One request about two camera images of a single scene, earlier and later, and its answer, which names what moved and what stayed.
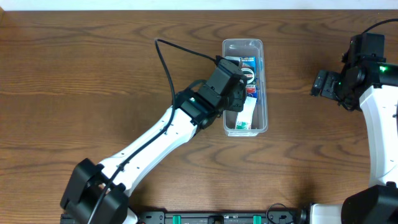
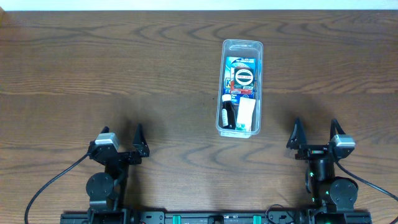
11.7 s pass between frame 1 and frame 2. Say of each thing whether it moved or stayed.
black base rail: stayed
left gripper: moved
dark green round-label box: stayed
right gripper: moved
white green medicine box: stayed
